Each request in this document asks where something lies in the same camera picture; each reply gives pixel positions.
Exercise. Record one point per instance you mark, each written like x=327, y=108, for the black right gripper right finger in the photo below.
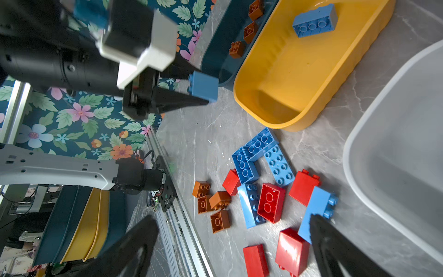
x=336, y=256

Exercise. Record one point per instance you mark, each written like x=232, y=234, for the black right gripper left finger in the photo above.
x=130, y=256

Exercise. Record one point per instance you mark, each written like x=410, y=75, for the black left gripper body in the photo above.
x=137, y=96

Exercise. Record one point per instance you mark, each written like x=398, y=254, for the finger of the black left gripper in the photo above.
x=164, y=100
x=179, y=69

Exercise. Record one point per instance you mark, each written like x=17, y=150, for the light blue square lego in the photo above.
x=203, y=86

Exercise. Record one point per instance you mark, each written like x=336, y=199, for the brown lego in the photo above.
x=250, y=32
x=236, y=49
x=220, y=221
x=220, y=200
x=201, y=189
x=256, y=10

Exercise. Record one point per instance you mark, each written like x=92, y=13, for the brown lego low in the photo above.
x=204, y=204

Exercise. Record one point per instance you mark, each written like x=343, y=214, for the light blue long lego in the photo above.
x=314, y=22

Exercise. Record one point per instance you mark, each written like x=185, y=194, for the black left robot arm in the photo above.
x=45, y=45

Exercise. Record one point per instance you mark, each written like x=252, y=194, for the red lego right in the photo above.
x=292, y=253

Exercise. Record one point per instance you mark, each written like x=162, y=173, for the blue lego right upright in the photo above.
x=321, y=203

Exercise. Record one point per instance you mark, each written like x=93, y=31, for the stacked spare bins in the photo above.
x=84, y=223

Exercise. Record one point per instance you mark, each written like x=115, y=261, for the red lego upper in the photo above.
x=303, y=186

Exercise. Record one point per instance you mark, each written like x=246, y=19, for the teal plastic bin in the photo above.
x=217, y=60

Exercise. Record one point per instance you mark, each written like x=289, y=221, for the red lego bottom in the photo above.
x=255, y=260

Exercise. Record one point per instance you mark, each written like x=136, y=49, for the red lego middle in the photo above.
x=271, y=202

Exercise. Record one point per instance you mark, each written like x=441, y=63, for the light blue lego right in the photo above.
x=280, y=168

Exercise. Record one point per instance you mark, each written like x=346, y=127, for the red lego small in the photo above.
x=232, y=182

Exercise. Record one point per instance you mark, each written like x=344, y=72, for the light blue lego lower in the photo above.
x=249, y=196

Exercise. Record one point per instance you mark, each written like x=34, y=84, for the blue long lego upper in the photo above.
x=260, y=144

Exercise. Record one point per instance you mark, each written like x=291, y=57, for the blue lego long lower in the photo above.
x=245, y=169

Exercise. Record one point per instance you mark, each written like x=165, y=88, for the yellow plastic bin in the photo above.
x=286, y=81

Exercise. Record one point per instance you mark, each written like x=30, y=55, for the white plastic bin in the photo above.
x=393, y=158

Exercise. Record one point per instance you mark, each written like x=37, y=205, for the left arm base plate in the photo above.
x=164, y=197

